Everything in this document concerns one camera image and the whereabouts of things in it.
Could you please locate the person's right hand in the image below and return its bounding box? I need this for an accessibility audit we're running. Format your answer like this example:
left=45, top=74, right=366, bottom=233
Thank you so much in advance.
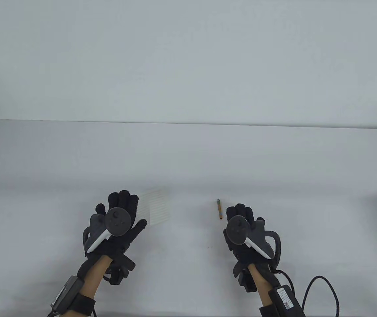
left=223, top=203, right=276, bottom=282

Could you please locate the person's left hand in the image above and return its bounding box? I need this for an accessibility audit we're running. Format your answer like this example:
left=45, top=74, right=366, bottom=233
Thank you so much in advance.
left=76, top=191, right=148, bottom=278

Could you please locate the white lined paper sheet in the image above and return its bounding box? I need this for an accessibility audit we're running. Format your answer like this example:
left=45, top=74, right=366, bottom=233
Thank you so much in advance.
left=137, top=187, right=172, bottom=227

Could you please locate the grey left forearm sensor box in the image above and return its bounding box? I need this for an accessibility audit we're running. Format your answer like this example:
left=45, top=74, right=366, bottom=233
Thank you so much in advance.
left=50, top=276, right=85, bottom=313

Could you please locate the black right forearm sensor box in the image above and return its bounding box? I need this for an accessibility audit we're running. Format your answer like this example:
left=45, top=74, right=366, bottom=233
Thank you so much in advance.
left=268, top=285, right=305, bottom=317

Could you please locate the person's right forearm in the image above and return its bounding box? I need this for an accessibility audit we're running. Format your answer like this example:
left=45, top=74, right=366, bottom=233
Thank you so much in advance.
left=248, top=264, right=276, bottom=311

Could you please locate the person's left forearm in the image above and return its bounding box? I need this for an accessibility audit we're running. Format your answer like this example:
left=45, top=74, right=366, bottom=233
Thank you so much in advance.
left=76, top=256, right=113, bottom=306

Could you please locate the grey white left hand controller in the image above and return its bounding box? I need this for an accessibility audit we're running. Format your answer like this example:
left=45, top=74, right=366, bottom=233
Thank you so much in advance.
left=83, top=207, right=132, bottom=255

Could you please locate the grey white hand controller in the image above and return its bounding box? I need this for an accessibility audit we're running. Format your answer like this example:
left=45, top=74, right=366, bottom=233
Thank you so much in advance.
left=225, top=215, right=282, bottom=274
left=83, top=207, right=132, bottom=255

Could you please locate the grey white right hand controller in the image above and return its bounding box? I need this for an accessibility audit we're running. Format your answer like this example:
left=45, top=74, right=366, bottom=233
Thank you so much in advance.
left=225, top=215, right=282, bottom=274

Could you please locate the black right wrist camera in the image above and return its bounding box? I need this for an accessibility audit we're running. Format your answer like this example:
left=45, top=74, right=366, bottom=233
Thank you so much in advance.
left=239, top=267, right=258, bottom=293

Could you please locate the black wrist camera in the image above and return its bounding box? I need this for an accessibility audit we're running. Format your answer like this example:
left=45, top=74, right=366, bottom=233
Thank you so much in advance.
left=239, top=267, right=258, bottom=293
left=104, top=261, right=136, bottom=285

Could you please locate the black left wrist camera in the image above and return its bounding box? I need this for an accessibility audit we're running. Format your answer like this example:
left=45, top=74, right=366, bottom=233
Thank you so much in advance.
left=104, top=261, right=136, bottom=285

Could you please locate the black right forearm strap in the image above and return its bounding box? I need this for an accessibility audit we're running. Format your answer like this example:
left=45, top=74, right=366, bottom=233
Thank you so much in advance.
left=258, top=304, right=282, bottom=317

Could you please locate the black forearm strap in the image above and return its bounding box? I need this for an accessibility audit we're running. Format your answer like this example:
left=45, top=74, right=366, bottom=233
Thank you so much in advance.
left=48, top=293, right=96, bottom=317
left=258, top=304, right=282, bottom=317

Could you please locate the black left forearm strap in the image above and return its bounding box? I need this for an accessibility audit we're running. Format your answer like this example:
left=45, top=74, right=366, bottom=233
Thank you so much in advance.
left=48, top=293, right=96, bottom=317

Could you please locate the black right braided cable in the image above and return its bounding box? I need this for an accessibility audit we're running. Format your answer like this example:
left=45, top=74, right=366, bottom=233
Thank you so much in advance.
left=274, top=269, right=341, bottom=317

